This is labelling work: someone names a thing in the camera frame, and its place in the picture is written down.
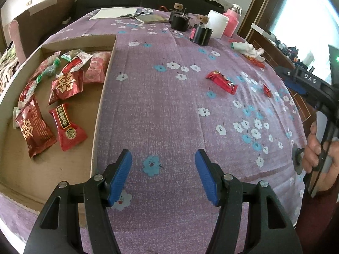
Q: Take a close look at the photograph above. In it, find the tiny red candy packet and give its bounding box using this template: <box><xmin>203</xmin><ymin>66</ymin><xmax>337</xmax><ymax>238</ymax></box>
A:
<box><xmin>263</xmin><ymin>84</ymin><xmax>272</xmax><ymax>98</ymax></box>

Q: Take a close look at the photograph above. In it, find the black cylinder container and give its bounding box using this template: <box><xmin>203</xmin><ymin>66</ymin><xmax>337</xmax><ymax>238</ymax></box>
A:
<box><xmin>190</xmin><ymin>14</ymin><xmax>213</xmax><ymax>47</ymax></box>
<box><xmin>169</xmin><ymin>3</ymin><xmax>190</xmax><ymax>32</ymax></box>

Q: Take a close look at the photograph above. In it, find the large red gold snack bag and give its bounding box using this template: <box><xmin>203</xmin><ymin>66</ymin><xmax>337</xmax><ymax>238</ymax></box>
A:
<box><xmin>48</xmin><ymin>69</ymin><xmax>84</xmax><ymax>105</ymax></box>

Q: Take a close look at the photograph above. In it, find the white paper sheet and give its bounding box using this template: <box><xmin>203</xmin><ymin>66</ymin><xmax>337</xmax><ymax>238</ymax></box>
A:
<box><xmin>90</xmin><ymin>7</ymin><xmax>137</xmax><ymax>20</ymax></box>

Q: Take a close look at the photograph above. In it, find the cardboard box tray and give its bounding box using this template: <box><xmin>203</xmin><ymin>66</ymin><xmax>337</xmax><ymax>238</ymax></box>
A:
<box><xmin>0</xmin><ymin>34</ymin><xmax>118</xmax><ymax>215</ymax></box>

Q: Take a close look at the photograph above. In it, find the dark red snack bag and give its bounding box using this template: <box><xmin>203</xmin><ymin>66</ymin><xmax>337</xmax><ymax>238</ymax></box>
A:
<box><xmin>15</xmin><ymin>95</ymin><xmax>57</xmax><ymax>158</ymax></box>

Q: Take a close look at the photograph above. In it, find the white red snack packet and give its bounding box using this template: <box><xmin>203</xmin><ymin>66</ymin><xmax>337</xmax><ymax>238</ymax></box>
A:
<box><xmin>61</xmin><ymin>52</ymin><xmax>93</xmax><ymax>74</ymax></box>
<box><xmin>17</xmin><ymin>80</ymin><xmax>38</xmax><ymax>109</ymax></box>

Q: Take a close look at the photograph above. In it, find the white crumpled cloth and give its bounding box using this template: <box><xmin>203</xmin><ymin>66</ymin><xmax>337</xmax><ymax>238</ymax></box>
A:
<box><xmin>231</xmin><ymin>42</ymin><xmax>265</xmax><ymax>62</ymax></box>

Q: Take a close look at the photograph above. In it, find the person right hand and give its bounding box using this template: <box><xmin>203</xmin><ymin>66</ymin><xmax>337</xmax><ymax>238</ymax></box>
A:
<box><xmin>302</xmin><ymin>122</ymin><xmax>338</xmax><ymax>192</ymax></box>

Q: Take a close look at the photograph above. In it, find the green candy in box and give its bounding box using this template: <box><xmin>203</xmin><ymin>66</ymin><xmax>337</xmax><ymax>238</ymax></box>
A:
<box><xmin>35</xmin><ymin>56</ymin><xmax>60</xmax><ymax>83</ymax></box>

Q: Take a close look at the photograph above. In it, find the black cylinder container front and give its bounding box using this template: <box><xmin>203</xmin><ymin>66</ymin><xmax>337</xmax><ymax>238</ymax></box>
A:
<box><xmin>190</xmin><ymin>14</ymin><xmax>213</xmax><ymax>47</ymax></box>

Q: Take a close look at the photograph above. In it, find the green white snack packet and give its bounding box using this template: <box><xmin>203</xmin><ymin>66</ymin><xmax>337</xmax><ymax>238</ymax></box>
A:
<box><xmin>61</xmin><ymin>49</ymin><xmax>82</xmax><ymax>62</ymax></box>

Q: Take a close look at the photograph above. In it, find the pink cartoon snack packet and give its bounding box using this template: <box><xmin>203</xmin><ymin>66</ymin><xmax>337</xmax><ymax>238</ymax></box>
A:
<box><xmin>83</xmin><ymin>52</ymin><xmax>111</xmax><ymax>84</ymax></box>

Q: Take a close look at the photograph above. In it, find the small red candy packet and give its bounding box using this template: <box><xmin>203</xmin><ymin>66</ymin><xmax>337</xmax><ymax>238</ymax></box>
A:
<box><xmin>206</xmin><ymin>70</ymin><xmax>238</xmax><ymax>95</ymax></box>

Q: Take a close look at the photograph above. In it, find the red rectangular snack packet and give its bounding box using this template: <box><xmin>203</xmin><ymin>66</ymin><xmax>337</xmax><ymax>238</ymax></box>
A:
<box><xmin>49</xmin><ymin>103</ymin><xmax>87</xmax><ymax>151</ymax></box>

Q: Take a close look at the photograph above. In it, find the pink sleeved bottle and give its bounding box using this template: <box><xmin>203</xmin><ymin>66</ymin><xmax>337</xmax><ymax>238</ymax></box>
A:
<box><xmin>224</xmin><ymin>3</ymin><xmax>242</xmax><ymax>37</ymax></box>

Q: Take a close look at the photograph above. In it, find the brown armchair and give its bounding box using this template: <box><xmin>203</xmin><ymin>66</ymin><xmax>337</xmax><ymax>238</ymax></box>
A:
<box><xmin>9</xmin><ymin>0</ymin><xmax>75</xmax><ymax>64</ymax></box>

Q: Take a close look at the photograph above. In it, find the black sofa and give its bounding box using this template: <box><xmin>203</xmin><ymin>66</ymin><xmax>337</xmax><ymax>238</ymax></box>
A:
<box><xmin>72</xmin><ymin>0</ymin><xmax>225</xmax><ymax>20</ymax></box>

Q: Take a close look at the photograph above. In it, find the white plastic jar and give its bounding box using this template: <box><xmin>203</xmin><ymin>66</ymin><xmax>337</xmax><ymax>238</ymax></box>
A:
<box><xmin>206</xmin><ymin>10</ymin><xmax>229</xmax><ymax>39</ymax></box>

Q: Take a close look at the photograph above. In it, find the wooden window cabinet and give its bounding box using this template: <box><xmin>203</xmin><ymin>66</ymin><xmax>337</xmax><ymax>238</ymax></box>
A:
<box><xmin>237</xmin><ymin>0</ymin><xmax>339</xmax><ymax>122</ymax></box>

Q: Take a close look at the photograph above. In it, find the black cylinder container back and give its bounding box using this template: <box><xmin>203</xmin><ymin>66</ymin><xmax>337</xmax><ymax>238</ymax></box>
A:
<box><xmin>169</xmin><ymin>3</ymin><xmax>190</xmax><ymax>32</ymax></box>

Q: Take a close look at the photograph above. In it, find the red packet under cloth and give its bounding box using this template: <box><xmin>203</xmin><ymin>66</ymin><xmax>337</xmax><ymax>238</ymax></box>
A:
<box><xmin>245</xmin><ymin>55</ymin><xmax>265</xmax><ymax>68</ymax></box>

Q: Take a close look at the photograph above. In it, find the black pen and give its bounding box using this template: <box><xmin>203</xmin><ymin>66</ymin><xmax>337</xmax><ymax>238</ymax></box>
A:
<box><xmin>120</xmin><ymin>11</ymin><xmax>153</xmax><ymax>18</ymax></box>

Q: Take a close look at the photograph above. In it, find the purple floral tablecloth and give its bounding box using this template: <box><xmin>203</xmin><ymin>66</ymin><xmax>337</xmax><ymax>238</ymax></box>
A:
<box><xmin>1</xmin><ymin>13</ymin><xmax>306</xmax><ymax>253</ymax></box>

